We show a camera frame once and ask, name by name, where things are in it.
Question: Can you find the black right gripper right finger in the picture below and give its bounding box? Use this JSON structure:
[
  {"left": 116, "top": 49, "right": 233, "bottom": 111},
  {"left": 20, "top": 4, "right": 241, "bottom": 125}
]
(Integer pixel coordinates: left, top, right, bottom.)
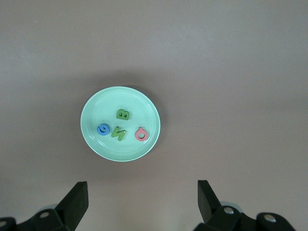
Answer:
[{"left": 194, "top": 179, "right": 299, "bottom": 231}]

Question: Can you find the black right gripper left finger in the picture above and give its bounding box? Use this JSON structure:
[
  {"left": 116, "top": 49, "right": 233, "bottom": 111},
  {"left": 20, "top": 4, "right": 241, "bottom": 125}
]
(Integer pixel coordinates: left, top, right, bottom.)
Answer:
[{"left": 0, "top": 181, "right": 90, "bottom": 231}]

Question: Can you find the light green plate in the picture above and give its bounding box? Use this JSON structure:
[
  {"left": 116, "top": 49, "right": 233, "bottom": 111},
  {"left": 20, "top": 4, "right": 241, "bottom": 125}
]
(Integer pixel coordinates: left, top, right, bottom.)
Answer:
[{"left": 80, "top": 86, "right": 161, "bottom": 162}]

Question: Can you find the green letter N block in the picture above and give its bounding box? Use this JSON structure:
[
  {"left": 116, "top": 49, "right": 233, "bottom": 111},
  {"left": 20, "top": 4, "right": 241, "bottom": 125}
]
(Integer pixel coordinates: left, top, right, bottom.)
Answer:
[{"left": 111, "top": 125, "right": 127, "bottom": 142}]

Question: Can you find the pink letter Q block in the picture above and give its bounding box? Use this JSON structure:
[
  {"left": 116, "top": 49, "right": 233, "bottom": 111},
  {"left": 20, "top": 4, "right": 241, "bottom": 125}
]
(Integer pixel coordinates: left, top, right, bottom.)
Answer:
[{"left": 135, "top": 127, "right": 148, "bottom": 142}]

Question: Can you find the green letter B block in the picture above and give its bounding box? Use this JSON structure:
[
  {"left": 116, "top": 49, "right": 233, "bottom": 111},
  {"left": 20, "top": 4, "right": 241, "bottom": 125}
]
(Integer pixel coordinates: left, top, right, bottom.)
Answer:
[{"left": 116, "top": 108, "right": 131, "bottom": 121}]

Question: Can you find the blue letter G block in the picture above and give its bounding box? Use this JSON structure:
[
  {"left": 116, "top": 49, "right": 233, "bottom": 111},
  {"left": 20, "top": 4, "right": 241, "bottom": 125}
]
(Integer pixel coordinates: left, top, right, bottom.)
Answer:
[{"left": 96, "top": 123, "right": 111, "bottom": 137}]

